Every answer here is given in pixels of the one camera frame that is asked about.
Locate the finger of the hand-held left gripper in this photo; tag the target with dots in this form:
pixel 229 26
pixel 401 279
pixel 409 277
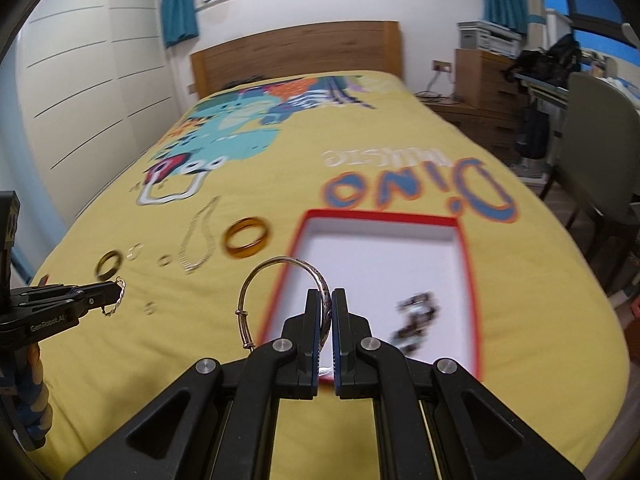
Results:
pixel 95 287
pixel 95 301

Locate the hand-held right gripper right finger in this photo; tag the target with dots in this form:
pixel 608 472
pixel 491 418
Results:
pixel 340 340

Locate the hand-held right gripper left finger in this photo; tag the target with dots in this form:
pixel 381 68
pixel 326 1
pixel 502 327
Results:
pixel 313 340

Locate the brown bangle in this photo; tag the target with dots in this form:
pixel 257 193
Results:
pixel 101 263

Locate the silver bangle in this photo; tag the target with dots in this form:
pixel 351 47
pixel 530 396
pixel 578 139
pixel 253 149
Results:
pixel 280 260

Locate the red jewelry box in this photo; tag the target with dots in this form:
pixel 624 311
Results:
pixel 380 260

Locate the amber bangle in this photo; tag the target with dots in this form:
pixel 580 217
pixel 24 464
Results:
pixel 231 247

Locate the dark beaded jewelry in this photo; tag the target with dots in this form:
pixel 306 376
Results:
pixel 415 320

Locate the red box lid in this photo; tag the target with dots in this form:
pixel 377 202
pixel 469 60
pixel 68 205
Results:
pixel 44 278

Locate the yellow printed blanket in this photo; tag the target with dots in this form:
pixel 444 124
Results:
pixel 165 340

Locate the white wardrobe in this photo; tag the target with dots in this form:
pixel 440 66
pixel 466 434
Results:
pixel 90 85

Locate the small black item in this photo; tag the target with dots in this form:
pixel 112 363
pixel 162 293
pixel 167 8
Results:
pixel 245 80

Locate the dark blue hanging bag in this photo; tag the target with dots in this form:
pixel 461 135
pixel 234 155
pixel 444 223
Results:
pixel 532 130

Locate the wooden headboard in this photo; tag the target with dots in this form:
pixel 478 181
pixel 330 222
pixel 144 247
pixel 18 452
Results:
pixel 300 50

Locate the wooden dresser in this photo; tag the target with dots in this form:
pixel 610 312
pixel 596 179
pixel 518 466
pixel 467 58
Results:
pixel 482 77

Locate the grey chair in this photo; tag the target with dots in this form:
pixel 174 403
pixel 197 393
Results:
pixel 595 150

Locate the white printer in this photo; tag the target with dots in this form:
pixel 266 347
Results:
pixel 487 37

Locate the black bag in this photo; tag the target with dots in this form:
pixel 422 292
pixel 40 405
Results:
pixel 550 60

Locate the wall socket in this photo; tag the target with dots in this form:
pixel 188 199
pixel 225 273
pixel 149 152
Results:
pixel 442 65

